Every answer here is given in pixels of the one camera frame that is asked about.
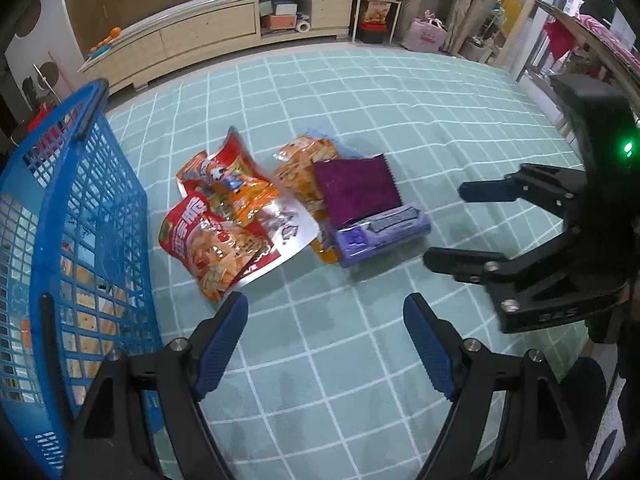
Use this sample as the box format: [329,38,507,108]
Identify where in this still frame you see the blue plastic basket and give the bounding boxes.
[0,79,166,478]

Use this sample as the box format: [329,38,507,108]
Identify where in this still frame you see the patterned curtain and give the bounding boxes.
[447,0,521,56]

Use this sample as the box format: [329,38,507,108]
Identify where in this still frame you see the pink bag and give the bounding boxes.
[404,10,448,52]

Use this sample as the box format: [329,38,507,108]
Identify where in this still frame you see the wooden clothes rack table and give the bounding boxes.
[515,0,640,111]

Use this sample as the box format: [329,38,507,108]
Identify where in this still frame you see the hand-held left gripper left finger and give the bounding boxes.
[62,291,249,480]

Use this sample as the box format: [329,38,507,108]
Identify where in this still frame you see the purple snack packet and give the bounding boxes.
[312,154,404,228]

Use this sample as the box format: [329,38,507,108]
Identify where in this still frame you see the brown round wall plate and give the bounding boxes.
[12,0,43,40]

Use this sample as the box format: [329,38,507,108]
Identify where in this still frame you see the orange cartoon snack bag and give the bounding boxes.
[176,126,278,226]

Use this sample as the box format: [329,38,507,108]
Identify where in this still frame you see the plate of oranges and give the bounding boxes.
[89,27,124,58]

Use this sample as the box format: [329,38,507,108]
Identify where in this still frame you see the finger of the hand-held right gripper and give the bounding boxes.
[458,162,592,222]
[423,224,628,335]

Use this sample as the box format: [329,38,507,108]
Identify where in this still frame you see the silver snack bag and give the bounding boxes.
[232,195,321,291]

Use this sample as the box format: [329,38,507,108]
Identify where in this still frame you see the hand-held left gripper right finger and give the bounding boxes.
[403,292,591,480]

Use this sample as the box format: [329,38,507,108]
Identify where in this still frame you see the lavender snack pack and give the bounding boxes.
[334,205,432,268]

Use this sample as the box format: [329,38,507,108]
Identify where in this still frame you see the clear orange cracker bag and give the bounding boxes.
[272,132,351,266]

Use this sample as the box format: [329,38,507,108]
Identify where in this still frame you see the small round wall plate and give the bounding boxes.
[32,60,60,92]

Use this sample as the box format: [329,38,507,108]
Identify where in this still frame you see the red snack bag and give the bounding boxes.
[159,197,273,303]

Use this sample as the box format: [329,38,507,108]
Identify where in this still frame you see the beige TV cabinet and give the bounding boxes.
[77,0,355,96]

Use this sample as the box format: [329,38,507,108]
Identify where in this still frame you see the green checked tablecloth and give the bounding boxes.
[105,42,623,480]

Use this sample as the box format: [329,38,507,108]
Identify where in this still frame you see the red yellow gift box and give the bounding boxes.
[362,0,393,26]

